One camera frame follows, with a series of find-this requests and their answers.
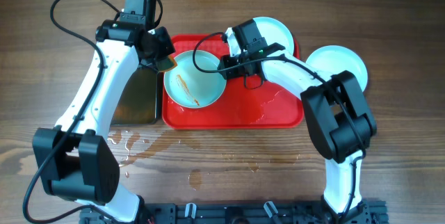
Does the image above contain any red plastic tray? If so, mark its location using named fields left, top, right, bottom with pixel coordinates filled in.
left=161, top=34, right=305, bottom=130

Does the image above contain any black water tray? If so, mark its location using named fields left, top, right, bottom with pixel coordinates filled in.
left=111, top=68, right=163, bottom=125

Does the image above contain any white plate with sauce smear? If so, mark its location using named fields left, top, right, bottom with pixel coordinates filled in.
left=164, top=50, right=227, bottom=109

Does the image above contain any orange green sponge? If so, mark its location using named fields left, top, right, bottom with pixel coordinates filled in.
left=155, top=55, right=177, bottom=72

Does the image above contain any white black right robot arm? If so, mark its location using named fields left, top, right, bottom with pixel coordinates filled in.
left=218, top=43, right=377, bottom=221

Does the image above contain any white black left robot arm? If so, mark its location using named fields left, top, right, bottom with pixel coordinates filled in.
left=22, top=20, right=175, bottom=223

